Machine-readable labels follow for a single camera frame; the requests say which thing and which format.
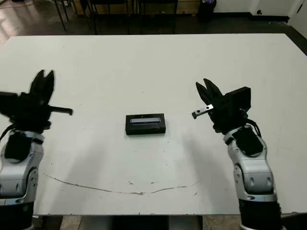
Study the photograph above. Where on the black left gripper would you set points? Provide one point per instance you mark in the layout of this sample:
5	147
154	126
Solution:
31	115

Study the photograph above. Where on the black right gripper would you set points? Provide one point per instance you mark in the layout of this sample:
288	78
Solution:
227	117

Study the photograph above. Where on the black box lid purple stripe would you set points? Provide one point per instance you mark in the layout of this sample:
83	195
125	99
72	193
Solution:
145	128

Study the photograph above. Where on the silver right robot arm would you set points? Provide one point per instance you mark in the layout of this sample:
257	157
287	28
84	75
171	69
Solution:
254	172

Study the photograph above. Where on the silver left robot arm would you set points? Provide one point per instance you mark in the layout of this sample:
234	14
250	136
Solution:
19	172

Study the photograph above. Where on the black metal stand legs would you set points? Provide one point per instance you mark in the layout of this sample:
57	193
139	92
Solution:
62	16

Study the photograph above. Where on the black chair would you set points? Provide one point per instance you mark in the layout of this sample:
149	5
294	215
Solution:
173	19
94	19

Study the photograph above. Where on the black trash bin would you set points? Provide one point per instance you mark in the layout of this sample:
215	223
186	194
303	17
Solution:
207	10

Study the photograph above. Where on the wooden cabinet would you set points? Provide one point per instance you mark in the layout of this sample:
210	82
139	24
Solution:
187	6

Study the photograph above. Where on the white door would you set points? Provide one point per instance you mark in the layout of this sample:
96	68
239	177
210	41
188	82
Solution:
298	16

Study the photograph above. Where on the dark robot lower body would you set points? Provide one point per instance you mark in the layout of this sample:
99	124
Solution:
139	222

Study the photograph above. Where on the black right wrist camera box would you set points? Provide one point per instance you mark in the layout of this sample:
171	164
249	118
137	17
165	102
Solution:
239	98

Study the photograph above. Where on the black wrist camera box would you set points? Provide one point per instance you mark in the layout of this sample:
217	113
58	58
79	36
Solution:
8	103
239	98

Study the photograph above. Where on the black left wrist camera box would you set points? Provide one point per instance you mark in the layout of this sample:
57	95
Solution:
8	103

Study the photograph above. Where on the round black wall fixture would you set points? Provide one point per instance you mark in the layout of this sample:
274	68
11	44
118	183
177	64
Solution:
259	12

